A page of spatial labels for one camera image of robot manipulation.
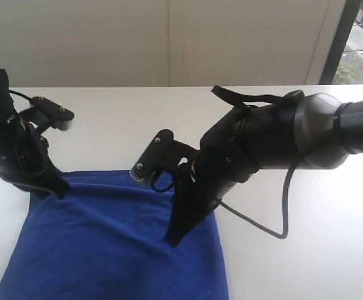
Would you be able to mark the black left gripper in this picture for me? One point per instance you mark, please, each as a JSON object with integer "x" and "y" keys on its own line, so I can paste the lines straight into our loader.
{"x": 24, "y": 160}

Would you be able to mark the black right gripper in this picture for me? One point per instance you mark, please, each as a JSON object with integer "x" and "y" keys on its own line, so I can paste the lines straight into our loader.
{"x": 206, "y": 180}

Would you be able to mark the blue microfibre towel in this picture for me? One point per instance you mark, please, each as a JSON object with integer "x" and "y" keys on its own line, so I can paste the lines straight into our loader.
{"x": 105, "y": 240}

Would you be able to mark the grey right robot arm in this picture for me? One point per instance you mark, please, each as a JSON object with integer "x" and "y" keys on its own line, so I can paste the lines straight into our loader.
{"x": 291, "y": 132}

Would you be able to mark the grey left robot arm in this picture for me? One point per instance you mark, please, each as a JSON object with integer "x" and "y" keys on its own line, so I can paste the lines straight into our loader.
{"x": 7, "y": 103}

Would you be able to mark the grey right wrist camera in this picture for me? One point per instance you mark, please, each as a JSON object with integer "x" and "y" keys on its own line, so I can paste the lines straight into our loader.
{"x": 163, "y": 154}

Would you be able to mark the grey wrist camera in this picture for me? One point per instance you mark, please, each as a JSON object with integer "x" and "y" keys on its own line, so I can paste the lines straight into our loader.
{"x": 46, "y": 114}
{"x": 163, "y": 154}

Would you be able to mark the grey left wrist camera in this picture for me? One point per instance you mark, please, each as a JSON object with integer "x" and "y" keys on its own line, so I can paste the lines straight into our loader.
{"x": 46, "y": 114}

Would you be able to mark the dark window frame post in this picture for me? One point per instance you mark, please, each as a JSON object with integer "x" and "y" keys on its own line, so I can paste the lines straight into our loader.
{"x": 340, "y": 39}

